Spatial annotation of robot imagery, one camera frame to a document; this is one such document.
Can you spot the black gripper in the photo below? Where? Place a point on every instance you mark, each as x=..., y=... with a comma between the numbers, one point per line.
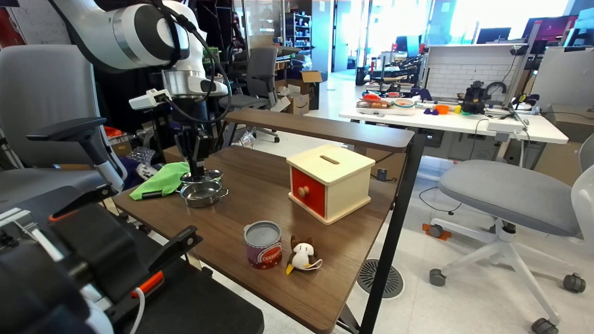
x=190, y=112

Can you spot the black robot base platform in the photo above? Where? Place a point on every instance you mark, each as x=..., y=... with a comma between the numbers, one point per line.
x=186, y=307

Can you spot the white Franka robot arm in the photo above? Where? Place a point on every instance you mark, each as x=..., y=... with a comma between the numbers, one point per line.
x=123, y=30

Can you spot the silver metal pot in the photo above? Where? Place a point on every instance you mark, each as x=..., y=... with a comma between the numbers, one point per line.
x=203, y=197

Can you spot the green microfibre cloth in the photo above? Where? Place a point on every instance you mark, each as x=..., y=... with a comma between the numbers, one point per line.
x=162, y=181

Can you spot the dark grey office chair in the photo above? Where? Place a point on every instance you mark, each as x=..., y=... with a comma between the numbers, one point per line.
x=261, y=77

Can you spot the tin can with purple label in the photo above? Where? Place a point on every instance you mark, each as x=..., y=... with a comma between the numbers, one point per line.
x=262, y=244

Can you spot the brown wooden raised shelf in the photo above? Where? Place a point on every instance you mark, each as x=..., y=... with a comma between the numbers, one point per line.
x=322, y=127

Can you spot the brown cardboard box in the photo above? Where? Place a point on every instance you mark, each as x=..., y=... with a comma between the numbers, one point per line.
x=309, y=86

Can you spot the wooden box with red drawer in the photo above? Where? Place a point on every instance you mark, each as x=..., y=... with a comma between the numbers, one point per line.
x=331, y=183

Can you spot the large grey padded chair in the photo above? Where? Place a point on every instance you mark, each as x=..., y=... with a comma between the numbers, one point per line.
x=49, y=112

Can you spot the small penguin toy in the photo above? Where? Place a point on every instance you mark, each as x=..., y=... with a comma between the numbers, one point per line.
x=303, y=257

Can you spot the red orange parts tray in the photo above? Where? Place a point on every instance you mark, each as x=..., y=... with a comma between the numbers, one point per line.
x=374, y=99

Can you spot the black metal shelf leg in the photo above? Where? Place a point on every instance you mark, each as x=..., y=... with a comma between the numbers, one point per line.
x=396, y=229

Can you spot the round metal floor grate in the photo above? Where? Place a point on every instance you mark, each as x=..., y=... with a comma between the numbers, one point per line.
x=381, y=279

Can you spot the white office desk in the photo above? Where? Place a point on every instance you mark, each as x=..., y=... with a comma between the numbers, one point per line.
x=457, y=121

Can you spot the black device on desk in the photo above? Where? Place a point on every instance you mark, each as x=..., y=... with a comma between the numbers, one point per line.
x=476, y=97

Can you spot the white perforated desk partition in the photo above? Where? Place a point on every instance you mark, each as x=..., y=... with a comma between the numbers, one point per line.
x=474, y=68

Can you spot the small black desktop monitor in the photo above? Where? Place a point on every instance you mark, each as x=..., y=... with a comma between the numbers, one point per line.
x=493, y=36

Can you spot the light grey office chair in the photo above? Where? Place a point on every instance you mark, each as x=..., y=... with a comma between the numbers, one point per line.
x=513, y=197

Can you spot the monitor with purple screen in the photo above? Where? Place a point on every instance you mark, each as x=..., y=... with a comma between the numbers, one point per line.
x=548, y=29

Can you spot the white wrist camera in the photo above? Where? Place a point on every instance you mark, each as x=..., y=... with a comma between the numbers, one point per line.
x=149, y=99

